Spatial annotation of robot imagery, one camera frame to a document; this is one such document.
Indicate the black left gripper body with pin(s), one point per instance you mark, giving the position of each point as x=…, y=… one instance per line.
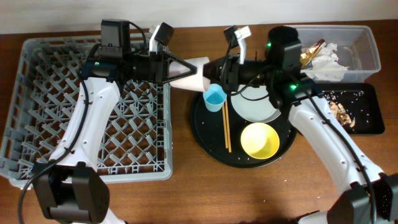
x=142, y=68

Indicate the wooden chopstick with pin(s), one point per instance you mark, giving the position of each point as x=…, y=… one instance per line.
x=226, y=114
x=225, y=126

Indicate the round black tray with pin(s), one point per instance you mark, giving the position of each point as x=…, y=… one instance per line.
x=207, y=129

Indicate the pink plastic cup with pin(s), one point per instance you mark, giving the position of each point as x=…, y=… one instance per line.
x=196, y=82

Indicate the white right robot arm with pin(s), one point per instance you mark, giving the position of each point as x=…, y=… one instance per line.
x=366, y=193

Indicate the crumpled white tissue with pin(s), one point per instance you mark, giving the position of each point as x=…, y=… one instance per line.
x=324, y=66

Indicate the black rectangular tray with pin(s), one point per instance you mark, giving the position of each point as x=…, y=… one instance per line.
x=360, y=103

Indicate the food scraps pile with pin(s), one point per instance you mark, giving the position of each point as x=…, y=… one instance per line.
x=341, y=115

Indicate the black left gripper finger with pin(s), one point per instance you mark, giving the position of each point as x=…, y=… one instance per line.
x=169, y=58
x=182, y=77

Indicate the left wooden chopstick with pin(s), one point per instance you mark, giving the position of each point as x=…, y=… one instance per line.
x=225, y=126

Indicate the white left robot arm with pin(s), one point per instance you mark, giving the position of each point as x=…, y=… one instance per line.
x=68, y=187

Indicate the yellow plastic bowl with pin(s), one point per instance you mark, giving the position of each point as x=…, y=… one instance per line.
x=260, y=141

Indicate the grey round plate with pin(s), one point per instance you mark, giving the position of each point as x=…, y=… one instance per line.
x=261, y=111

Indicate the right wooden chopstick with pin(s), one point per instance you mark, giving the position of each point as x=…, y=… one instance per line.
x=226, y=114

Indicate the clear plastic waste bin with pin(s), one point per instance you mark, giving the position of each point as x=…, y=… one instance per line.
x=357, y=48

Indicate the grey plastic dishwasher rack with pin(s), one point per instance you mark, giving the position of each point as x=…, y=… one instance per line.
x=137, y=142

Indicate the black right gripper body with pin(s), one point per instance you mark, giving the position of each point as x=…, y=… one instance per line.
x=255, y=72

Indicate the light blue plastic cup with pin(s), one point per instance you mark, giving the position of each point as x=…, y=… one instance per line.
x=214, y=98

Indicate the gold foil wrapper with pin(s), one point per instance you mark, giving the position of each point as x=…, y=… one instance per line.
x=311, y=53

